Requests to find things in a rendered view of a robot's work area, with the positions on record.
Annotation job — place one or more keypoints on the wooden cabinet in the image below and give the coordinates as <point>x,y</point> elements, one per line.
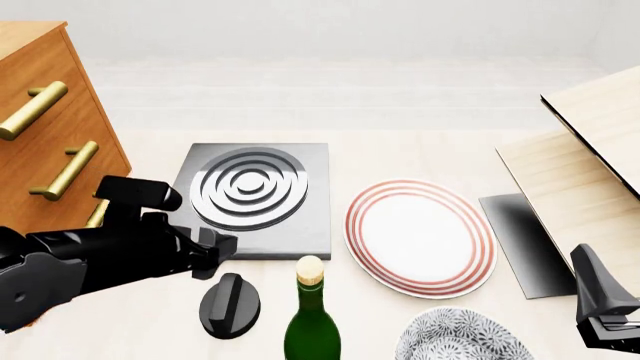
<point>95,123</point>

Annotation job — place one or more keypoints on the green wine bottle with cork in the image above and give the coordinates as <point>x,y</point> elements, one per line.
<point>311,330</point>

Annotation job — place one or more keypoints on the white plate with red rings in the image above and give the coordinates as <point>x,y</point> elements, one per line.
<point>417,240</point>

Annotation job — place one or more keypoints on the flat black stove plate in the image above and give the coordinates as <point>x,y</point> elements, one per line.
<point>310,210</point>

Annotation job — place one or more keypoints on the round black stove knob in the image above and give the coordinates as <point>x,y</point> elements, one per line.
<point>227,311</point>

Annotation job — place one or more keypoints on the pale wooden rack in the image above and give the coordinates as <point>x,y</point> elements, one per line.
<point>565,180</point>

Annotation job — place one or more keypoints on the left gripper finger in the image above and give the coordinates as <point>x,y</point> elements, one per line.
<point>205,270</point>
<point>220,242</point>

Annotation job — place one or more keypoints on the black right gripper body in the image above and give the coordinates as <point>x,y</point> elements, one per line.
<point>615,333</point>

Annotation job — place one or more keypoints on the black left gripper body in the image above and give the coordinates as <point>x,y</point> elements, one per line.
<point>185,247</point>

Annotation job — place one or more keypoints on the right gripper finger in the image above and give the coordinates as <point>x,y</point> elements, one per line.
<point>595,285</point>

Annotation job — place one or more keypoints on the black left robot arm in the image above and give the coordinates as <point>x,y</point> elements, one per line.
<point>50,270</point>

